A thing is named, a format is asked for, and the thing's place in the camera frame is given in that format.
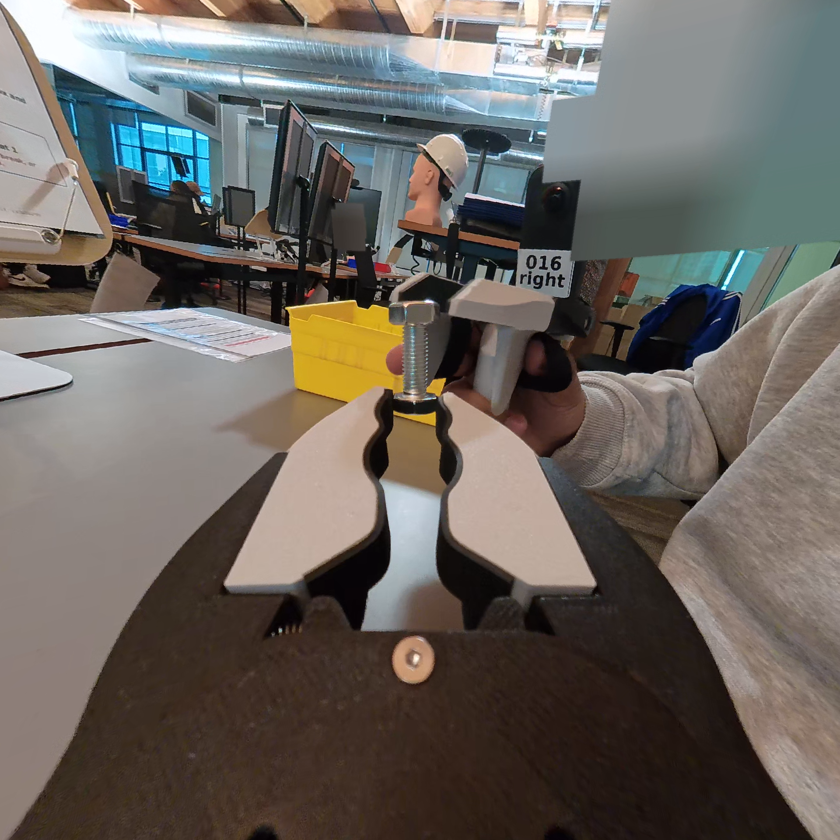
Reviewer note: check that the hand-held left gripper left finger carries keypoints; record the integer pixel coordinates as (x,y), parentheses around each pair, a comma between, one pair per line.
(315,505)

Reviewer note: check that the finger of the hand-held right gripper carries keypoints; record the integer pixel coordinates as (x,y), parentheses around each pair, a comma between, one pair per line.
(408,289)
(505,305)

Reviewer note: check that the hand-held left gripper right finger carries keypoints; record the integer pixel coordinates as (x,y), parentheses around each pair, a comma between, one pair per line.
(512,505)

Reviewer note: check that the steel hex bolt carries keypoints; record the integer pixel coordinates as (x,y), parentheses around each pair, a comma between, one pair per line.
(413,361)

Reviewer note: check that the yellow plastic bin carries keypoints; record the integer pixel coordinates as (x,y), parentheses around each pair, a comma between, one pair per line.
(328,354)

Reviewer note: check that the person's right forearm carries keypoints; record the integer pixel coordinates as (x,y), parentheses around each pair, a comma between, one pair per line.
(656,426)

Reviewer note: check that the grey desk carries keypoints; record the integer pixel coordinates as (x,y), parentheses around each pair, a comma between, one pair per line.
(131,459)

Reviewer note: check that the long wooden office desk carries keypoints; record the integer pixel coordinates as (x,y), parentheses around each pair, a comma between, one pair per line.
(197,248)

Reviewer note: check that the person's right hand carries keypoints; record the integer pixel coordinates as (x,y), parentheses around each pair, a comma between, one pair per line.
(551,420)

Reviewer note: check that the stack of blue trays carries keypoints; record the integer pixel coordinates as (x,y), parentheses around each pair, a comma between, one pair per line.
(492,210)

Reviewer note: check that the wooden side table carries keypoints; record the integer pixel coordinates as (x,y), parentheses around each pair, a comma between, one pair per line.
(459,231)

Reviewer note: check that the mannequin head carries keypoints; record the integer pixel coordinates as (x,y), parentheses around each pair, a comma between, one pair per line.
(423,197)

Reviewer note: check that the black round lamp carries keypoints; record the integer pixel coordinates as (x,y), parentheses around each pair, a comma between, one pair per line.
(485,140)

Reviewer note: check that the white hard hat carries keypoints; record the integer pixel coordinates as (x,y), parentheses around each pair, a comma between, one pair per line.
(449,157)

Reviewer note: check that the large black monitor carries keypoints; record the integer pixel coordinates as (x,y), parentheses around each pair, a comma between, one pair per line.
(331,197)
(292,177)

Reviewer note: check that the blue jacket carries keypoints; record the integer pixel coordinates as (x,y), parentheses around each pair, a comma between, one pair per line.
(695,315)

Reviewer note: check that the small black monitor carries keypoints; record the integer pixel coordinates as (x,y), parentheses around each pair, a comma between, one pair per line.
(239,207)

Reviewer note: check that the laminated paper sheet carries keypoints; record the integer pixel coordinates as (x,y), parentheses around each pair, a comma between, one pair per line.
(190,331)

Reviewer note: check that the black office chair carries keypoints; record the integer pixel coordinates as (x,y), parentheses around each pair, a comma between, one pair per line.
(157,216)

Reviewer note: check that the person's grey sweatshirt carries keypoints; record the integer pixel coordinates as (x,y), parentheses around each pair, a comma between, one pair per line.
(754,623)

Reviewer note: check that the wooden document stand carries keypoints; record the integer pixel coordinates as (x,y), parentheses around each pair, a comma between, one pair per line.
(26,377)

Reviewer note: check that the printed instruction sheet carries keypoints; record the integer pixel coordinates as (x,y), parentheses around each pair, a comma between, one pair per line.
(26,131)

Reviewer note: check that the silver ventilation duct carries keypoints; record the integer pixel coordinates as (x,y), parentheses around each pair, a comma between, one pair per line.
(328,88)
(229,43)

